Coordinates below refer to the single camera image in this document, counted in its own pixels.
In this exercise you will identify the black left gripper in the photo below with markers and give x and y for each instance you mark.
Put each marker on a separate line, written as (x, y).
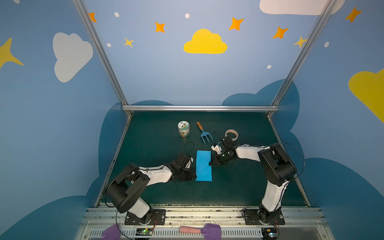
(188, 171)

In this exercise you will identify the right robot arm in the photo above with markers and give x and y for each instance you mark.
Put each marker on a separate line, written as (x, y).
(278, 169)

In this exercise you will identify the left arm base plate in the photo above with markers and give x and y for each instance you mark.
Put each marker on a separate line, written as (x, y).
(157, 216)

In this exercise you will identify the aluminium left corner post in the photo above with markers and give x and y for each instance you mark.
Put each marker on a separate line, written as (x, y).
(88, 24)

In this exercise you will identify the right green circuit board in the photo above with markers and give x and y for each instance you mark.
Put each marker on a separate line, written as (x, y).
(270, 233)

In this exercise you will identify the aluminium right corner post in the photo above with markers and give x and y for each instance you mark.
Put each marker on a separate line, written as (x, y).
(305, 50)

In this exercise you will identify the front aluminium rail base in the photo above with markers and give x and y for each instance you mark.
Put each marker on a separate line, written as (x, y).
(302, 223)

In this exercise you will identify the blue garden fork wooden handle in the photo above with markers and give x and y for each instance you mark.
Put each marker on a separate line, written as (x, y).
(205, 136)

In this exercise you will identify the purple scoop left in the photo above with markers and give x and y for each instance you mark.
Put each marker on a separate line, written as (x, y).
(112, 233)

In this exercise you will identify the left green circuit board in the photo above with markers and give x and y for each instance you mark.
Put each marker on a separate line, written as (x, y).
(141, 232)

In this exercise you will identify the purple shovel pink handle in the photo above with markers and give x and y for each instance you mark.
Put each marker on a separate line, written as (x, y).
(209, 231)

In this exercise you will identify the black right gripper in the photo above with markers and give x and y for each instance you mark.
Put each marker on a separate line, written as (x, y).
(218, 157)

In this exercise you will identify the aluminium back frame rail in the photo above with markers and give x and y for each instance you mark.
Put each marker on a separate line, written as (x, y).
(159, 108)

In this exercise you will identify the green circuit board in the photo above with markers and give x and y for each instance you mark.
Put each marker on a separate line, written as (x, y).
(270, 233)
(141, 232)

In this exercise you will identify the aluminium corner post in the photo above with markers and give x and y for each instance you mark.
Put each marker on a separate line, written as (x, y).
(305, 50)
(88, 24)

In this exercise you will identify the cyan paper sheet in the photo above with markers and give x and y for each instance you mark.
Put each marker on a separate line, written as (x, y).
(203, 169)

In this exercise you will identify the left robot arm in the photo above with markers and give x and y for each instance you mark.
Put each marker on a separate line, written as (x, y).
(126, 189)

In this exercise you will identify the right side floor rail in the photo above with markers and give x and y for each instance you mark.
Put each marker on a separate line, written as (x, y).
(297, 180)

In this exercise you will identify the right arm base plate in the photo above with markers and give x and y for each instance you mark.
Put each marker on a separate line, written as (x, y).
(252, 216)

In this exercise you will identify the small patterned jar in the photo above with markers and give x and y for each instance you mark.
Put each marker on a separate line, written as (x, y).
(184, 128)

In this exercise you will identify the white double-sided tape roll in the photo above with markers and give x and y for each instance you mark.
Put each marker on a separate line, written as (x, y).
(232, 134)

